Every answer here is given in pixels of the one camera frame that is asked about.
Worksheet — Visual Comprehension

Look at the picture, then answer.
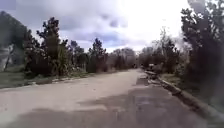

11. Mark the pale dirt path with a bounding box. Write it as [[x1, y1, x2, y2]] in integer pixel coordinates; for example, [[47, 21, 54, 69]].
[[0, 68, 216, 128]]

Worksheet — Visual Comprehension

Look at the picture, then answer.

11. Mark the stone kerb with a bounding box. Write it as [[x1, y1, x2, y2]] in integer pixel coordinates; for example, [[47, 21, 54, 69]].
[[0, 70, 129, 90], [141, 68, 224, 126]]

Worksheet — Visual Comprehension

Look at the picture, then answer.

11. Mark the grass strip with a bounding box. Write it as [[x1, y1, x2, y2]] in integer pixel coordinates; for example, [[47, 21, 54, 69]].
[[0, 65, 91, 89], [159, 72, 224, 113]]

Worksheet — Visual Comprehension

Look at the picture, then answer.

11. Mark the row of trees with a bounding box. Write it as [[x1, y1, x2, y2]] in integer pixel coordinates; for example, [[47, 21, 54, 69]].
[[0, 10, 138, 78], [137, 0, 224, 101]]

